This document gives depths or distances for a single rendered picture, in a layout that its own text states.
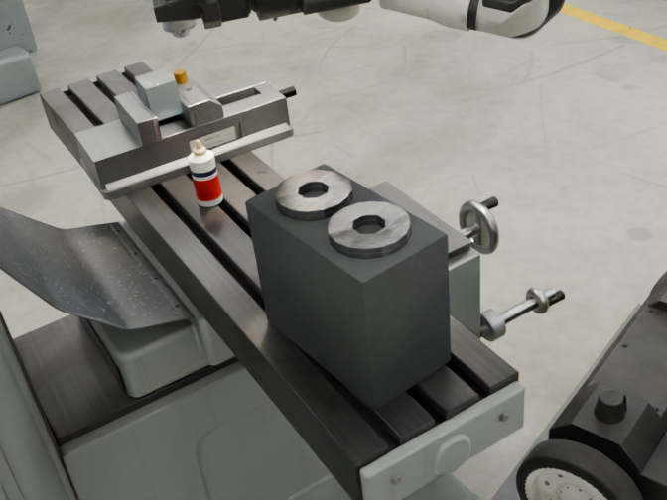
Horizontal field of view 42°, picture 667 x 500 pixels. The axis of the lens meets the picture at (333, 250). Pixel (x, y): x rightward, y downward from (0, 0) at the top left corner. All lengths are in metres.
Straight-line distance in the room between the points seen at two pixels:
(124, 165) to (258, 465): 0.57
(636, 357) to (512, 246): 1.28
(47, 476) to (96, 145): 0.53
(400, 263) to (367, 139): 2.53
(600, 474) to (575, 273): 1.38
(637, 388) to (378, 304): 0.70
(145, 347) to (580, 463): 0.67
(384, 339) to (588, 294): 1.72
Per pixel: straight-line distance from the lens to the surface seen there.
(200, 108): 1.46
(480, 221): 1.77
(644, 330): 1.62
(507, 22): 1.20
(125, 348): 1.32
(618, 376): 1.53
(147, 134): 1.44
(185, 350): 1.34
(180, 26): 1.25
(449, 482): 1.86
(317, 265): 0.93
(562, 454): 1.39
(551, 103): 3.62
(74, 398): 1.41
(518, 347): 2.43
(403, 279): 0.91
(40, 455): 1.30
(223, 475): 1.55
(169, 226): 1.36
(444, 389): 1.02
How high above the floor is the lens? 1.65
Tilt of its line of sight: 36 degrees down
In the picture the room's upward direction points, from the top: 7 degrees counter-clockwise
